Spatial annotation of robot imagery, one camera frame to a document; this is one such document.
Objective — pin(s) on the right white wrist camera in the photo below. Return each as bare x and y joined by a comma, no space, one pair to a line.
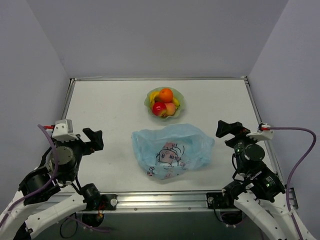
263,133

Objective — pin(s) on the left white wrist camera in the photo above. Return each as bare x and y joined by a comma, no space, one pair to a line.
63,131

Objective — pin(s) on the light blue plastic bag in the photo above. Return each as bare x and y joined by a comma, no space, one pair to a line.
173,150

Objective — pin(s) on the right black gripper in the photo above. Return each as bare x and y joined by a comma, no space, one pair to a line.
235,139

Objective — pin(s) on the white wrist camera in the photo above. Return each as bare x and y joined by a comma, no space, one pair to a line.
63,131
263,133

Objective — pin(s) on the green glass bowl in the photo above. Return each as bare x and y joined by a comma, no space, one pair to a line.
177,95

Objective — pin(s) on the red fake apple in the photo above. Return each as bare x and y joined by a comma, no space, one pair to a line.
159,109

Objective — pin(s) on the fake orange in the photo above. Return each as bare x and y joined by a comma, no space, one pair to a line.
165,95

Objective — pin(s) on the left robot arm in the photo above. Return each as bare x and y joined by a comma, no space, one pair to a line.
58,168

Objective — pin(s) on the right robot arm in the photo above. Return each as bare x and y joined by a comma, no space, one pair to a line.
260,194

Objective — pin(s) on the aluminium table frame rail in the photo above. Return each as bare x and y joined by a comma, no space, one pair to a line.
115,105

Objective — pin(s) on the fake peach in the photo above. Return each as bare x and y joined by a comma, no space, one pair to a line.
170,109

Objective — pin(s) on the yellow fake banana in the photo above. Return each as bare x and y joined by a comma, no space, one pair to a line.
154,97

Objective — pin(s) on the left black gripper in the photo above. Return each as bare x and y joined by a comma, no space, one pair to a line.
83,144

